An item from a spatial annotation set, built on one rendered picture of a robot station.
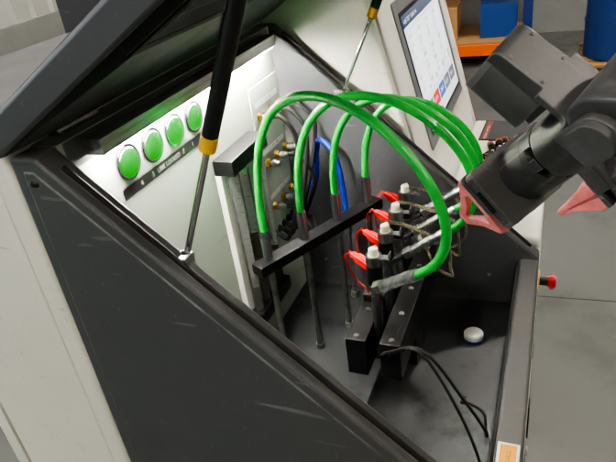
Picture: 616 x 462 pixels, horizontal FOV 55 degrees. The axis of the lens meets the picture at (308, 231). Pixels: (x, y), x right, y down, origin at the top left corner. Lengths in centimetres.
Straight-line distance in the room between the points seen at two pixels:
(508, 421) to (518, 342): 18
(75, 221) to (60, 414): 41
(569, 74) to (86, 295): 61
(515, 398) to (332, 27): 77
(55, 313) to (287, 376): 34
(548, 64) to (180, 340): 52
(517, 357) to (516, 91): 64
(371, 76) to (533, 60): 77
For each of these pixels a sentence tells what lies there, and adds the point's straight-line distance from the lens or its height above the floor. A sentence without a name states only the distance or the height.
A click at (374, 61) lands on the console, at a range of 125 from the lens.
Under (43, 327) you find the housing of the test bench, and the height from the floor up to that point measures 119.
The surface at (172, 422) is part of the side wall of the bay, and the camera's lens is 91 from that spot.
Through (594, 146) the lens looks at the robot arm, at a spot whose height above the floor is 149.
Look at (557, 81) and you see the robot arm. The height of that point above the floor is 152.
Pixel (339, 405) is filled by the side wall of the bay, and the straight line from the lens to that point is 74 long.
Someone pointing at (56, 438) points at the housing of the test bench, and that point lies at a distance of 113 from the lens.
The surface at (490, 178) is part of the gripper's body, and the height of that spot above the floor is 141.
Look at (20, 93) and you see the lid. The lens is 69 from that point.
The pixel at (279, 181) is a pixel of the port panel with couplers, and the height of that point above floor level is 114.
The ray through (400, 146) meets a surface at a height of 138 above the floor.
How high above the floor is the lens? 167
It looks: 29 degrees down
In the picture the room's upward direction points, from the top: 8 degrees counter-clockwise
